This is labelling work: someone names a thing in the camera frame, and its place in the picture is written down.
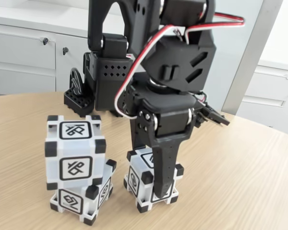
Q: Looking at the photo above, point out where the white cube zigzag symbol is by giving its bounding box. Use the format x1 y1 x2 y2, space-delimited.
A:
123 147 185 214

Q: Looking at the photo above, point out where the white cube crossed-lines symbol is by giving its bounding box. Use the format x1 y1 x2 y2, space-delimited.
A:
44 115 107 192

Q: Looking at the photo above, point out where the white cube stacked-squares symbol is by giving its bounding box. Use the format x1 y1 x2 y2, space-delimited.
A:
49 159 118 226

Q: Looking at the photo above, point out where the narrow white drawer cabinet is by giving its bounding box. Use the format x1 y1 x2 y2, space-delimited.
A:
237 40 288 138

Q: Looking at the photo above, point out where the wide white drawer cabinet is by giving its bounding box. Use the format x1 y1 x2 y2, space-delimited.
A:
0 7 168 98

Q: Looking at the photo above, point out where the black camera module on bracket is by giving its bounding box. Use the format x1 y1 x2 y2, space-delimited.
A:
194 102 231 128

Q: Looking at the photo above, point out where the red white servo cable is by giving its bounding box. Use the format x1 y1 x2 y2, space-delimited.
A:
114 11 245 120

